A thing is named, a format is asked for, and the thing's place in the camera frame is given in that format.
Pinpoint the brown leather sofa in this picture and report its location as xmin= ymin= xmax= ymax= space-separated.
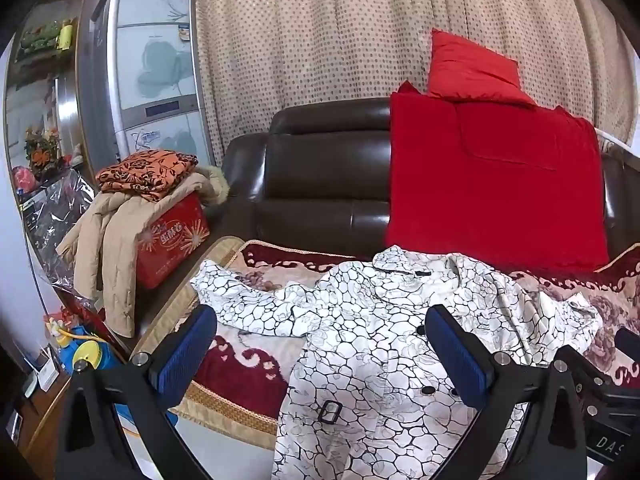
xmin=125 ymin=97 xmax=640 ymax=356

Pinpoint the clear plastic sheet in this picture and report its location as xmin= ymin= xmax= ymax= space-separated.
xmin=22 ymin=167 xmax=101 ymax=306

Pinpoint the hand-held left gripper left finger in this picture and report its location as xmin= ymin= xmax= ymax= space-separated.
xmin=55 ymin=304 xmax=218 ymax=480

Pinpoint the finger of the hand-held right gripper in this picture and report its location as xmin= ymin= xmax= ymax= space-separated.
xmin=614 ymin=327 xmax=640 ymax=361

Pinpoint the floral red-bordered blanket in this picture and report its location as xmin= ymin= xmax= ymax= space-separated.
xmin=127 ymin=235 xmax=640 ymax=453

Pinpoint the artificial flower bouquet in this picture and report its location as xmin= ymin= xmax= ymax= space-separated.
xmin=24 ymin=127 xmax=63 ymax=176

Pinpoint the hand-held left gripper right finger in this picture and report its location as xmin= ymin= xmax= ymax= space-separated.
xmin=425 ymin=304 xmax=588 ymax=480

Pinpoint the beige fur-trimmed jacket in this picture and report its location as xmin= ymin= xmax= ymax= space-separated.
xmin=56 ymin=165 xmax=231 ymax=338

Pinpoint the large red cushion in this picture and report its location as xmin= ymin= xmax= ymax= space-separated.
xmin=385 ymin=80 xmax=611 ymax=273

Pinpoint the white black-veined patterned coat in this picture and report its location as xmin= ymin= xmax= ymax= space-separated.
xmin=190 ymin=245 xmax=606 ymax=480

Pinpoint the small red pillow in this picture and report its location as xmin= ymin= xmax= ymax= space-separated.
xmin=427 ymin=28 xmax=538 ymax=107

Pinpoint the white rail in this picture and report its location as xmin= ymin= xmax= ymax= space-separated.
xmin=595 ymin=129 xmax=633 ymax=153

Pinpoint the green and yellow decoration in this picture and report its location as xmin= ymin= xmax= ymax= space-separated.
xmin=17 ymin=17 xmax=76 ymax=61

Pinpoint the beige dotted curtain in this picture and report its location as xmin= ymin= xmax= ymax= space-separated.
xmin=152 ymin=0 xmax=640 ymax=171

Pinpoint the orange floral folded cloth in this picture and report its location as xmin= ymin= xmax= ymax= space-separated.
xmin=95 ymin=150 xmax=200 ymax=203

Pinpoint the red printed box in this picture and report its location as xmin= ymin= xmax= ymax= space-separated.
xmin=135 ymin=192 xmax=211 ymax=290

